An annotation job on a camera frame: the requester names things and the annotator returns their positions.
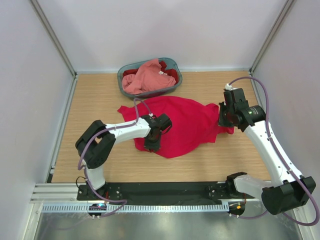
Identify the left aluminium frame post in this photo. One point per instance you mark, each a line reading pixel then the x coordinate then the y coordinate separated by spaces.
pixel 52 35

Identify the aluminium frame post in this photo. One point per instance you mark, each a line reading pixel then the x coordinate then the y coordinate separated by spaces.
pixel 52 35
pixel 280 19

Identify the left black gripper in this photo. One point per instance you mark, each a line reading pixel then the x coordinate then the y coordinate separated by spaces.
pixel 155 146

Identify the magenta red t shirt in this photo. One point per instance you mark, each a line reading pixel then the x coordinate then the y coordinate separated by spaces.
pixel 193 124

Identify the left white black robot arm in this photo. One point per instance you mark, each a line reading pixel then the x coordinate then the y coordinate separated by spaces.
pixel 96 143

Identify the teal plastic laundry basin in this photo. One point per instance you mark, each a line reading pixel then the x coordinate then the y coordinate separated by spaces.
pixel 153 93

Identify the salmon pink t shirt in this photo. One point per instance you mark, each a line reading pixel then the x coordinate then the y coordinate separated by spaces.
pixel 135 89

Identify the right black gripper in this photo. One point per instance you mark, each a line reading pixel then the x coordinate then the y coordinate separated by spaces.
pixel 222 122

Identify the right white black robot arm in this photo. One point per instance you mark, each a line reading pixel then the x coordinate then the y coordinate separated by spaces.
pixel 287 188

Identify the right aluminium frame post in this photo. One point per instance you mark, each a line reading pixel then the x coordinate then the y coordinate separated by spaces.
pixel 280 19

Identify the perforated metal cable tray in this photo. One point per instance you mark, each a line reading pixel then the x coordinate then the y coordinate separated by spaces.
pixel 102 208

